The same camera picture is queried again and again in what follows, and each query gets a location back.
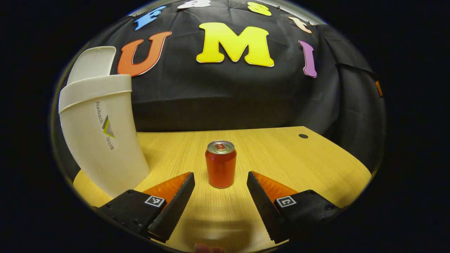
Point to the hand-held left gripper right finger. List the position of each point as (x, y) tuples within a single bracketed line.
[(265, 207)]

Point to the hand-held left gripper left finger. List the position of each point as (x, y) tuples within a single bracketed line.
[(175, 207)]

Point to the red pop can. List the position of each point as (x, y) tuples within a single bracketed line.
[(220, 168)]

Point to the white desktop garbage bin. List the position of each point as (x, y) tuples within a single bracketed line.
[(102, 151)]

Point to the wooden desktop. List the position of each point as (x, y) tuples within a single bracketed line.
[(281, 161)]

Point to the black backdrop cloth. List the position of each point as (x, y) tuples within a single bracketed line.
[(218, 95)]

